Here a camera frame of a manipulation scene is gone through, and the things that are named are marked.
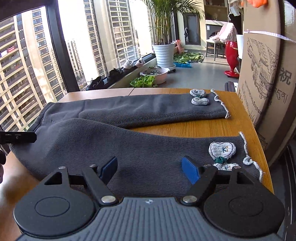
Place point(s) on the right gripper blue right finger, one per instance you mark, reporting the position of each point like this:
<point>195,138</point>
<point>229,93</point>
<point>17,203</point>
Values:
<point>202,179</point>

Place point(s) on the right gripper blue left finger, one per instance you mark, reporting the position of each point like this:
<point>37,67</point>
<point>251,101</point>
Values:
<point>97,178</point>

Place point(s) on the dark grey knit pants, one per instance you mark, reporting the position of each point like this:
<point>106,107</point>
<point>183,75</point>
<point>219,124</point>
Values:
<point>81,133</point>

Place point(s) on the black shoe on sill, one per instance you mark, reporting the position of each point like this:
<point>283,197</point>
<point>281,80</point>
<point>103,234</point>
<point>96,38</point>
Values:
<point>98,83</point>

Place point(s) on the black shoe near basin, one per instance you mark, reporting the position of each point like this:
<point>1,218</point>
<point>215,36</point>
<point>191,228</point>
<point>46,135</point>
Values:
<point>115,74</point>

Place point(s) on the green leafy vegetable bunch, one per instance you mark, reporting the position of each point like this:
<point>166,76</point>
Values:
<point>147,81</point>

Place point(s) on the pink basin with plants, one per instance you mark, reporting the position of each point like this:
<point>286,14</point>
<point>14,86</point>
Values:
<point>159,74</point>

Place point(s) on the blue bag on floor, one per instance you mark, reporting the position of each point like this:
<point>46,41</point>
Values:
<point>183,65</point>

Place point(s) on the large printed cardboard box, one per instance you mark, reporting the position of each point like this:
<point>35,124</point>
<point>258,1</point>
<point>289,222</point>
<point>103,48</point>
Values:
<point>266,85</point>

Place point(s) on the white shoe on sill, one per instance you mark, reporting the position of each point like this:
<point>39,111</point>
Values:
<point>128,64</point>

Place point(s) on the green vegetables on floor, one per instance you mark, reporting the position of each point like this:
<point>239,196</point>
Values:
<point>185,58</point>

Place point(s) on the pink shoe on sill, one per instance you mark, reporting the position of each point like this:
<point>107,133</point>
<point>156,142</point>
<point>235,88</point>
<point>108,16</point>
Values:
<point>140,62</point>

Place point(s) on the wooden stool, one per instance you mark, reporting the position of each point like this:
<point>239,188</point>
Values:
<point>216,48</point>

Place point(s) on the pink cloth on stool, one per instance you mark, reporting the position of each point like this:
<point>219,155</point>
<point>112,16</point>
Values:
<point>227,33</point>

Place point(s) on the potted palm in white pot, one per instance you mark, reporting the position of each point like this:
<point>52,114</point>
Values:
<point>162,13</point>

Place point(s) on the orange plush foot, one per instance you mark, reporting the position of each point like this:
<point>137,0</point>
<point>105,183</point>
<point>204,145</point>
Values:
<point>254,3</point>

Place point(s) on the red pedestal vase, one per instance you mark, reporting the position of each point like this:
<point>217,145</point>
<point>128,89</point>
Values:
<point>231,52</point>

